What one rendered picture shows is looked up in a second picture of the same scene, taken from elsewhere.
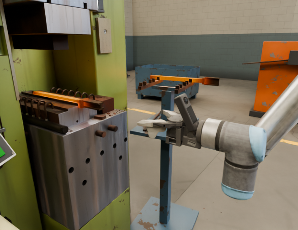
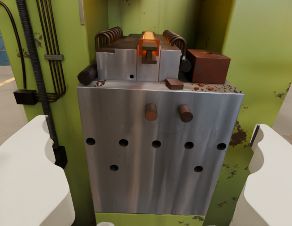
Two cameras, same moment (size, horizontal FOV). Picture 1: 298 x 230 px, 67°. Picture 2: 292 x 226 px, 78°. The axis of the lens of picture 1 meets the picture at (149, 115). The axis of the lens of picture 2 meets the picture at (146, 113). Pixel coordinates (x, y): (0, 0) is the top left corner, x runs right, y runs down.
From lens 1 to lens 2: 0.71 m
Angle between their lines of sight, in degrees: 53
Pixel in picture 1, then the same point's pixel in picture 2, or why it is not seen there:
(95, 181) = (135, 176)
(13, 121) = (76, 51)
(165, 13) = not seen: outside the picture
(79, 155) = (108, 129)
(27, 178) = not seen: hidden behind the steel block
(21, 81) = (152, 21)
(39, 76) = (175, 18)
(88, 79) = (221, 23)
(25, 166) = not seen: hidden behind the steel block
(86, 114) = (153, 71)
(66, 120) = (111, 68)
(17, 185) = (76, 124)
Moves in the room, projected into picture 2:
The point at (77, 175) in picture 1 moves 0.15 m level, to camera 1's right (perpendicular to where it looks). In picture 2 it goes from (102, 153) to (127, 195)
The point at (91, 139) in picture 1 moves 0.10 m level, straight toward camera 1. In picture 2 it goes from (135, 115) to (100, 131)
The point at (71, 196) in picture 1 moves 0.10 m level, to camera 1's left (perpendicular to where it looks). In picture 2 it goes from (90, 173) to (81, 153)
